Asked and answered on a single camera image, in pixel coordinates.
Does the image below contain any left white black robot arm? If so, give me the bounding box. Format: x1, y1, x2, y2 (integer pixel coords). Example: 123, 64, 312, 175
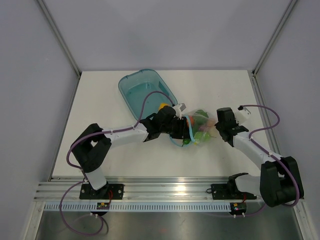
66, 103, 192, 199

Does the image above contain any yellow fake fruit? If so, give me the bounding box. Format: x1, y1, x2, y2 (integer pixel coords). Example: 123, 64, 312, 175
158, 103, 170, 111

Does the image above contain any green fake chili pepper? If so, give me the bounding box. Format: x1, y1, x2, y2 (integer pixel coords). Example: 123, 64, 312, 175
182, 139, 192, 147

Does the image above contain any aluminium mounting rail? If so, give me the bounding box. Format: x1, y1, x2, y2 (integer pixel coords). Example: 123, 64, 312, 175
33, 176, 306, 203

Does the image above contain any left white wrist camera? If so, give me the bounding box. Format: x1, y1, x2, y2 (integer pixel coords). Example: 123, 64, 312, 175
172, 103, 186, 120

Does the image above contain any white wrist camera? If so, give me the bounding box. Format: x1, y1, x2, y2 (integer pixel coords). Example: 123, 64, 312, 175
234, 106, 251, 125
172, 103, 186, 120

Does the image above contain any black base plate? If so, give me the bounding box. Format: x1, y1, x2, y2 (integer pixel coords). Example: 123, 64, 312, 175
79, 183, 124, 200
207, 183, 257, 201

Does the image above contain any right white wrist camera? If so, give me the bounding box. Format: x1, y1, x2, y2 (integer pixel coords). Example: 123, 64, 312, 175
234, 106, 251, 125

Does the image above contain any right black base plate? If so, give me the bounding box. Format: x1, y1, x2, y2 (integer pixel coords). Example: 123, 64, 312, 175
207, 183, 257, 201

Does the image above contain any orange fake fruit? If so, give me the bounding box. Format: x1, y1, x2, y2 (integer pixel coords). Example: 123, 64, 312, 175
189, 116, 195, 125

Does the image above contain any light green fake vegetable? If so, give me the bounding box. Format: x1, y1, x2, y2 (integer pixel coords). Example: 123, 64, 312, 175
193, 131, 211, 144

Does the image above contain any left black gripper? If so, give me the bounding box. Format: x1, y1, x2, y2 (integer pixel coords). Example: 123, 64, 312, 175
160, 116, 193, 140

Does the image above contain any left aluminium frame post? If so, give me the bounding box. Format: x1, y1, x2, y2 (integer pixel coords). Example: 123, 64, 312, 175
35, 0, 82, 80

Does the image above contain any aluminium frame post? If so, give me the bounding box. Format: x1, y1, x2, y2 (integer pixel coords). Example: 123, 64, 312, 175
35, 0, 82, 80
252, 0, 299, 78

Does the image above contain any white slotted cable duct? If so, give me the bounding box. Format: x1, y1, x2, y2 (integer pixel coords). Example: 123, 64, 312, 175
44, 201, 231, 213

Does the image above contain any right aluminium frame post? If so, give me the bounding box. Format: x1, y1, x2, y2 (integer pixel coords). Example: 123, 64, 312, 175
252, 0, 299, 78

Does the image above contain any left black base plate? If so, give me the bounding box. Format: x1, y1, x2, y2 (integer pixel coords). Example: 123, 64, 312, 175
79, 183, 124, 200

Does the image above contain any clear zip top bag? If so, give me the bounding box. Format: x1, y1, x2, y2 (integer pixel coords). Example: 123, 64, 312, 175
169, 108, 217, 148

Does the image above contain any teal transparent plastic bin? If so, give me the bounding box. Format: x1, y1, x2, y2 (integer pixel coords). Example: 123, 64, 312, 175
118, 69, 178, 120

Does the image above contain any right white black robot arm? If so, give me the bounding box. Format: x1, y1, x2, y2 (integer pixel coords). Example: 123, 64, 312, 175
215, 107, 304, 207

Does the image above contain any green fake bell pepper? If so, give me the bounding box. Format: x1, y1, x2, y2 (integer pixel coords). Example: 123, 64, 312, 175
192, 109, 209, 125

